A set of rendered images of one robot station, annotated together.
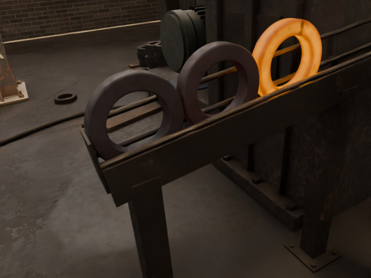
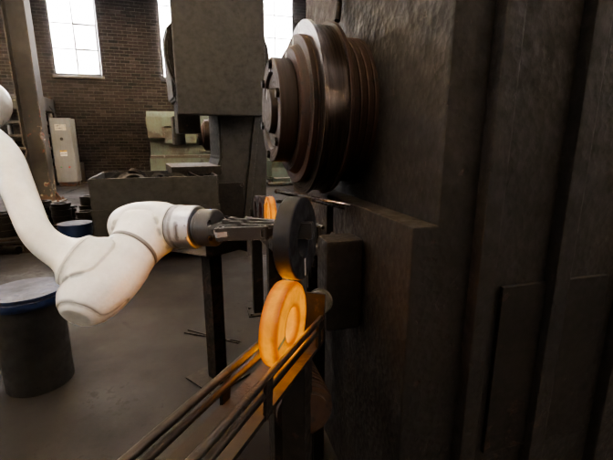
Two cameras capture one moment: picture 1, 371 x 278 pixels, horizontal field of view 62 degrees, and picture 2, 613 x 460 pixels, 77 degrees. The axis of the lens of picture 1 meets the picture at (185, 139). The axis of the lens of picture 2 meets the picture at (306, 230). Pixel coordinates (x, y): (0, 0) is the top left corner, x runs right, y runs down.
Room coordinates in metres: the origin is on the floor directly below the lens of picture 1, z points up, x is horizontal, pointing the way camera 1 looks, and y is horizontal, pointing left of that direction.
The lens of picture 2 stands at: (1.19, -2.04, 1.03)
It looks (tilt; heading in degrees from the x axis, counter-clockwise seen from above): 13 degrees down; 100
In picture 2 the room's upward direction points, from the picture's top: straight up
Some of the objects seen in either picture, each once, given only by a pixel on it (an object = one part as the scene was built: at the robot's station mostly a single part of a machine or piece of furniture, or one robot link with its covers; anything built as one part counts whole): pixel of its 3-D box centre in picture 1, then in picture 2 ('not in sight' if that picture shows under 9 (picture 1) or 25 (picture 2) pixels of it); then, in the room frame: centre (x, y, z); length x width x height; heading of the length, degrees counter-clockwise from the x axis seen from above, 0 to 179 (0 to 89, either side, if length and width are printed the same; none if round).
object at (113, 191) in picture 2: not in sight; (160, 210); (-0.82, 1.29, 0.39); 1.03 x 0.83 x 0.79; 30
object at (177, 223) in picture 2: not in sight; (189, 226); (0.82, -1.32, 0.86); 0.09 x 0.06 x 0.09; 81
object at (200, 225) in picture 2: not in sight; (221, 227); (0.89, -1.34, 0.86); 0.09 x 0.08 x 0.07; 171
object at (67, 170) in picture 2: not in sight; (38, 141); (-6.56, 5.96, 1.03); 1.54 x 0.94 x 2.05; 26
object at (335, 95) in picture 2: not in sight; (309, 111); (1.00, -0.89, 1.11); 0.47 x 0.06 x 0.47; 116
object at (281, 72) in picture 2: not in sight; (276, 111); (0.91, -0.94, 1.11); 0.28 x 0.06 x 0.28; 116
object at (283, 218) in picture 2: not in sight; (296, 237); (1.05, -1.36, 0.86); 0.16 x 0.03 x 0.16; 81
